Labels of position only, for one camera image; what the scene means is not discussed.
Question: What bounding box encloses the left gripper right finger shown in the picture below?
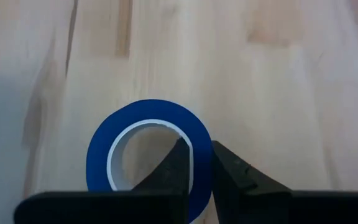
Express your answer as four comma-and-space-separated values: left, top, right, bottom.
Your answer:
211, 139, 293, 224

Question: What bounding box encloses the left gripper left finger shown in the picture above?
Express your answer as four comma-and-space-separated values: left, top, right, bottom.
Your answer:
131, 137, 195, 224

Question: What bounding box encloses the blue tape roll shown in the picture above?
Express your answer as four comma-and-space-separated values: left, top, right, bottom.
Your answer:
85, 98, 214, 223

